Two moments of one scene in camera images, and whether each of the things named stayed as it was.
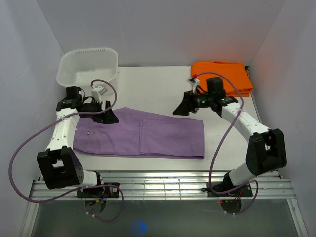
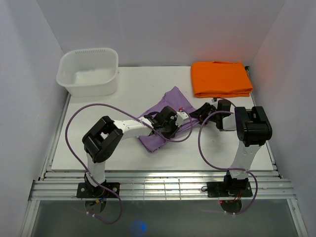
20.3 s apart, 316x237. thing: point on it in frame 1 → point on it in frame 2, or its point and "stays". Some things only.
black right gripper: [186, 105] → [199, 114]
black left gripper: [106, 117] → [175, 127]
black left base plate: [107, 191] stays
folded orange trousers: [236, 70] stays
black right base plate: [245, 191] stays
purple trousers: [140, 132] → [173, 98]
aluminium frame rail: [187, 185] stays
